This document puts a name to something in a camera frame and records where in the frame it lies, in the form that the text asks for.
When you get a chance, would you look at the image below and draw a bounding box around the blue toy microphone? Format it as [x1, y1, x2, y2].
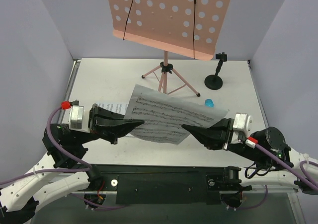
[204, 98, 214, 107]

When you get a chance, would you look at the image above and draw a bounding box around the sheet music page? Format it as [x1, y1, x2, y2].
[97, 101, 128, 115]
[124, 84, 228, 145]

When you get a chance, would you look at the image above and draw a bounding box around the pink perforated music stand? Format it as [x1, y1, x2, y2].
[108, 0, 231, 93]

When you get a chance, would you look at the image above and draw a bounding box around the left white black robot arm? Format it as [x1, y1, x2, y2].
[0, 100, 144, 224]

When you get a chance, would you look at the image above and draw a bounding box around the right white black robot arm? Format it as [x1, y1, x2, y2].
[182, 113, 318, 195]

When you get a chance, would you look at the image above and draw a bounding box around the black microphone stand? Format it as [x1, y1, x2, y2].
[204, 52, 228, 90]

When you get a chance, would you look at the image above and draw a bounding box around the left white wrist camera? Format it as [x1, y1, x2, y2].
[68, 100, 89, 133]

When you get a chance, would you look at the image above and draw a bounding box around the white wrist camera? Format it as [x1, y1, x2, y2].
[68, 100, 89, 133]
[231, 113, 253, 144]

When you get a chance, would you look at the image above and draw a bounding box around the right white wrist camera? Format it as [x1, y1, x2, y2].
[231, 113, 253, 144]

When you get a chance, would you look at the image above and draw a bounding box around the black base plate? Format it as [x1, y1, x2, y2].
[81, 164, 252, 205]

